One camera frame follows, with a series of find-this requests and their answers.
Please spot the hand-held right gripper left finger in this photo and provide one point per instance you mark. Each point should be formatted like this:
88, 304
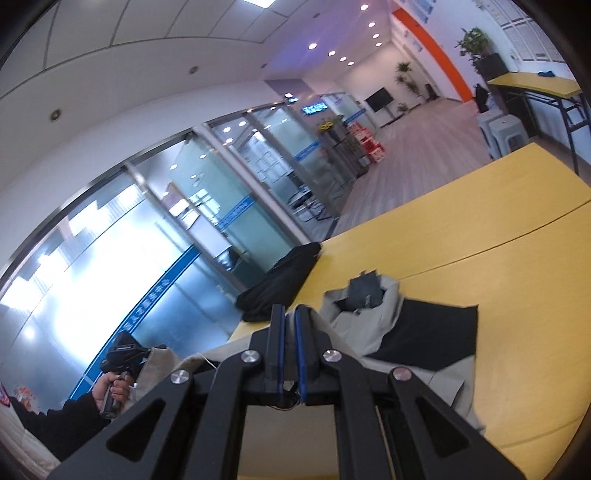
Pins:
277, 350

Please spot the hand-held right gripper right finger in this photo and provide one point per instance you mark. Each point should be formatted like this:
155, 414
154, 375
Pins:
303, 355

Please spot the grey and black jacket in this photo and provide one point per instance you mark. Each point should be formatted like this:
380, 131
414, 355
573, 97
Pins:
355, 323

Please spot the person's left forearm black sleeve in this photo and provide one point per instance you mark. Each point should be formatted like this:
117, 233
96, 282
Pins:
64, 427

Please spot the person's left hand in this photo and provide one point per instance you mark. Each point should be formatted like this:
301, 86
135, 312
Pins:
115, 390

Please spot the black cloth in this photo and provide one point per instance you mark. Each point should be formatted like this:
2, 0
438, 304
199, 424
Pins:
277, 281

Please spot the person's beige quilted clothing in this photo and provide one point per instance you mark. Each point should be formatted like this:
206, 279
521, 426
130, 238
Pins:
21, 443

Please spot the black display stand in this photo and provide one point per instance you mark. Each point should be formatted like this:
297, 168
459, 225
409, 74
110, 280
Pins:
341, 152

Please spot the stack of red crates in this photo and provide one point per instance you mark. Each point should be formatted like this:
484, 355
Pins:
369, 141

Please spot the yellow flower bouquet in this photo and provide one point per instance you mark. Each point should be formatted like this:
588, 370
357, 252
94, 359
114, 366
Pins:
328, 123

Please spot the blue lit sign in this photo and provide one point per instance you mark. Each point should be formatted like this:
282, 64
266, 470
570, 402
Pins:
315, 109

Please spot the small potted plant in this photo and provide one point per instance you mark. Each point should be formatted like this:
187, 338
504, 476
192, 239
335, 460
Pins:
402, 107

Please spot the black television screen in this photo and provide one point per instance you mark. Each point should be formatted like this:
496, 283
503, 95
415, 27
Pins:
379, 98

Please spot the white plastic stool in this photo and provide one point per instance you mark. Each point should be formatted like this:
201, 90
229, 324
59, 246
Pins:
507, 134
488, 123

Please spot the tall slim potted plant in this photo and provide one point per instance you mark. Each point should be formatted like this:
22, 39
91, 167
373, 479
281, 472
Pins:
407, 76

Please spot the row of ceiling spotlights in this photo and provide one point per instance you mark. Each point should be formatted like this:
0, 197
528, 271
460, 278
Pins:
344, 59

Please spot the black bag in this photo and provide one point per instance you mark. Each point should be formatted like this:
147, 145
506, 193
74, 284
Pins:
481, 99

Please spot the large potted plant black planter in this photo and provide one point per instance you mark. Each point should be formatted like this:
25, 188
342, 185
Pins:
480, 48

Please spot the yellow table with black legs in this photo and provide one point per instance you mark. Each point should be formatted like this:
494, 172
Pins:
535, 86

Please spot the blue cloth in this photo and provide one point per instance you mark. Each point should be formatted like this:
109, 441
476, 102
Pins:
547, 74

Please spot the metal frame chair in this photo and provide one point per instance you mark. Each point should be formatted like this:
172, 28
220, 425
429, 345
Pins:
308, 203

